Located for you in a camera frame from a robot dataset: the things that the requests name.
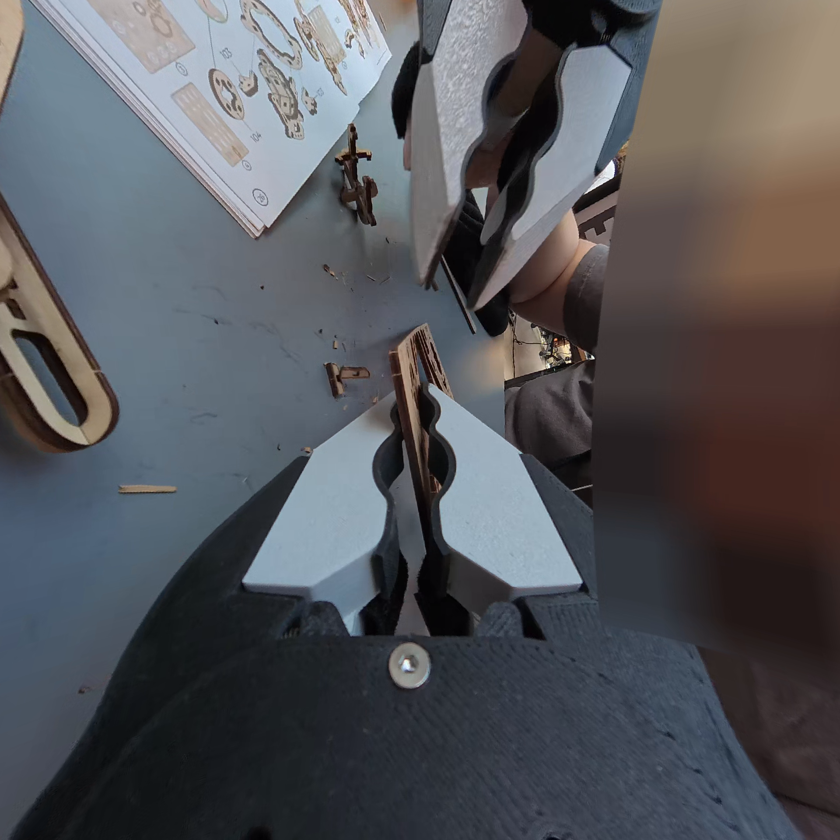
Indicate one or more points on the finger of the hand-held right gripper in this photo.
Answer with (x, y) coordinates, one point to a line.
(453, 98)
(577, 138)

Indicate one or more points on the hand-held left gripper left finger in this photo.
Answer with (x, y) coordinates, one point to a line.
(321, 525)

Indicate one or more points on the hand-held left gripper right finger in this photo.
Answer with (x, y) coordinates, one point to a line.
(505, 525)

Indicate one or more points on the person's right forearm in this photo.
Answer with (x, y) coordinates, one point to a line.
(544, 275)

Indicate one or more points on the assembled wooden mechanical model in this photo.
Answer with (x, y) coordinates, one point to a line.
(105, 407)

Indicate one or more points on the black-white marker board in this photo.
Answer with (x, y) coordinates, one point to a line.
(594, 220)

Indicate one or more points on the small assembled wooden part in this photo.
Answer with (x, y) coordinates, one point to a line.
(359, 197)

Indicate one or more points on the wooden splinter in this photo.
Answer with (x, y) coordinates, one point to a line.
(148, 489)

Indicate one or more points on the open instruction booklet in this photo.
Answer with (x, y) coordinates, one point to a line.
(275, 164)

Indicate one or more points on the small wooden bracket piece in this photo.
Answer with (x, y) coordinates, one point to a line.
(336, 380)

